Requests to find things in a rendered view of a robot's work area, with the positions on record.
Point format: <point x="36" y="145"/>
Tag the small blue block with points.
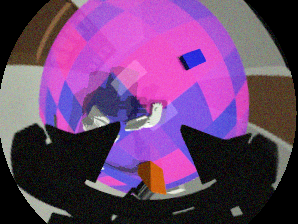
<point x="192" y="59"/>

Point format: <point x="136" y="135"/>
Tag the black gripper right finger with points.
<point x="210" y="153"/>

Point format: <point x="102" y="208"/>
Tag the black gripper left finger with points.
<point x="88" y="150"/>

